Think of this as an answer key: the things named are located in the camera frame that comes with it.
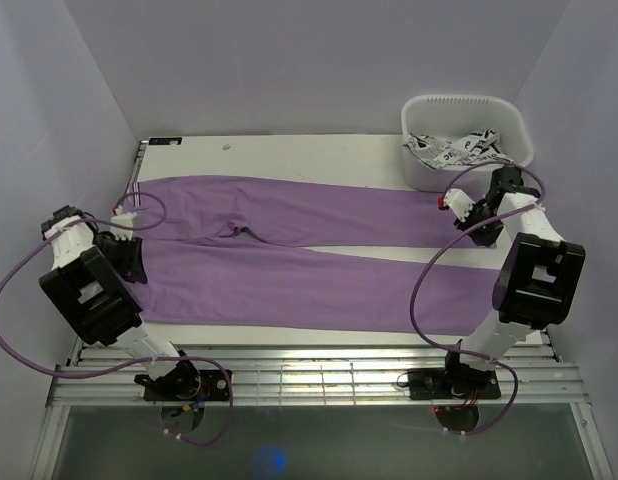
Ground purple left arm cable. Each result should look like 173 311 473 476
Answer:
0 192 235 446

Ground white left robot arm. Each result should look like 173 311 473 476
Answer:
39 206 202 400

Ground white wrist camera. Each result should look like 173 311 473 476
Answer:
110 207 137 241
438 188 475 231

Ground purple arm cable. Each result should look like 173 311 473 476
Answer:
393 160 548 437
0 192 235 446

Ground black blue label sticker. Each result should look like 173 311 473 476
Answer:
148 137 182 146

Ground aluminium rail frame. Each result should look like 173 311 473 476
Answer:
32 325 618 479

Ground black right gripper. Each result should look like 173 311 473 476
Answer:
453 203 503 249

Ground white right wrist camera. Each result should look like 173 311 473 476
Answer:
438 188 475 231

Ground black white printed trousers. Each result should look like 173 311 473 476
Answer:
403 129 513 170

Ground white plastic basket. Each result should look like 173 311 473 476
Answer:
401 95 534 192

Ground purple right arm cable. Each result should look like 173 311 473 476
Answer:
393 160 548 437

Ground purple trousers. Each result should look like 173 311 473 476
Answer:
132 176 497 336

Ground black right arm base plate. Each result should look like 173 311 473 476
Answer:
397 368 501 400

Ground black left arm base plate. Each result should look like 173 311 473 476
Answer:
142 369 229 403

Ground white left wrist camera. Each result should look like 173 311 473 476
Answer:
110 207 137 241

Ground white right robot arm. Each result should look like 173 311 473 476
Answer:
439 166 586 399

